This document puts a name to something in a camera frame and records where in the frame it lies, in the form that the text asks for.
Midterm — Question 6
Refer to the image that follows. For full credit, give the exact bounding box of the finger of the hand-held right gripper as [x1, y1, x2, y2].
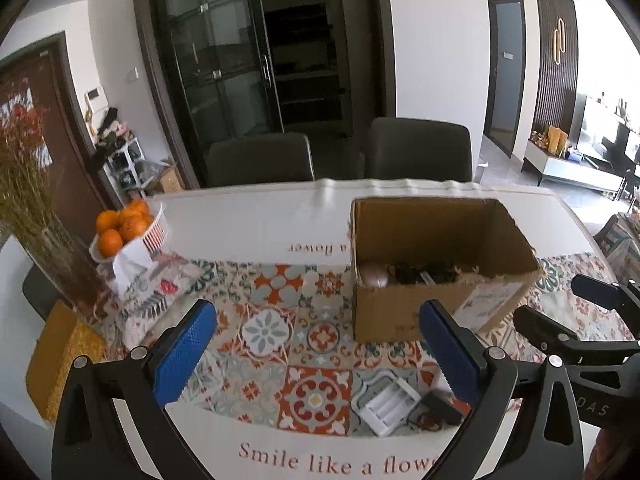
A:
[512, 305, 640, 369]
[571, 273, 640, 334]

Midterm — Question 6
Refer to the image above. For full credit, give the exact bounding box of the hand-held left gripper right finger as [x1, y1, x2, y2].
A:
[419, 298, 586, 480]

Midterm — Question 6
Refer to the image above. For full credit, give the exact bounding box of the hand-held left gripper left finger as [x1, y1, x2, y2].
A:
[51, 299, 218, 480]

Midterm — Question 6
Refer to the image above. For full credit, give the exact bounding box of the black power adapter with cable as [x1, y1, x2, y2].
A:
[409, 389, 468, 431]
[391, 259, 461, 286]

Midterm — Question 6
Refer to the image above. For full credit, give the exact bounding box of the brown cardboard box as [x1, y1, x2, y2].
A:
[349, 197, 544, 344]

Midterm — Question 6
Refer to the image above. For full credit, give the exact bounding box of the white battery charger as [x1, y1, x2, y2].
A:
[351, 371, 424, 437]

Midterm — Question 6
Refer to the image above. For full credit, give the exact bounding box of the silver round case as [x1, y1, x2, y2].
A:
[361, 262, 391, 289]

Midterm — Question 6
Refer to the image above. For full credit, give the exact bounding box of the person's right forearm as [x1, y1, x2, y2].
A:
[582, 427, 640, 480]

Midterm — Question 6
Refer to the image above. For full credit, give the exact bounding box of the chair with patterned cloth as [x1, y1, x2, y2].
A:
[594, 211, 640, 263]

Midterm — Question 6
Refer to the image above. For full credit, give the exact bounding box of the patterned fabric tissue pouch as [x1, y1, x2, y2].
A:
[99, 249, 207, 347]

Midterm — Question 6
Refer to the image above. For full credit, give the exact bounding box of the colourful tile-patterned table runner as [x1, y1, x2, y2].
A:
[91, 251, 637, 439]

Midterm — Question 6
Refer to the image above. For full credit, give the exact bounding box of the white fruit basket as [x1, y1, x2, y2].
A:
[89, 202, 169, 264]

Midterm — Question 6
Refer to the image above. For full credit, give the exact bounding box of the yellow woven box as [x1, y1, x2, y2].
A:
[26, 300, 109, 425]

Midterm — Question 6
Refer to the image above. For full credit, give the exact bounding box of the white television cabinet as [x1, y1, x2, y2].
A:
[521, 136, 632, 197]

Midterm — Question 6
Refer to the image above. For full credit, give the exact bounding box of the glass vase with dried flowers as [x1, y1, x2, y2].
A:
[0, 77, 110, 313]

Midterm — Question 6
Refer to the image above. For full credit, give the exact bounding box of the white shoe rack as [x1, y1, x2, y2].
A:
[97, 136, 147, 202]

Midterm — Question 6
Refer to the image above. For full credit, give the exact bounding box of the brown entrance door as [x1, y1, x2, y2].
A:
[0, 32, 122, 242]

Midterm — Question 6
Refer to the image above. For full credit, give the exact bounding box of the dark framed interior door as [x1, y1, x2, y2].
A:
[482, 0, 527, 159]

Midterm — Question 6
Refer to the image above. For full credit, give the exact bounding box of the red and white door poster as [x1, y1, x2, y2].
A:
[0, 76, 54, 168]

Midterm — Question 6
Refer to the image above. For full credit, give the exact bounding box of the dark glass sliding door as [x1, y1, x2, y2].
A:
[131, 0, 397, 189]

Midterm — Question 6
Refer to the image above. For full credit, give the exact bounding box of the dark slatted wall panel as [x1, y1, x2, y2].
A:
[531, 0, 581, 134]

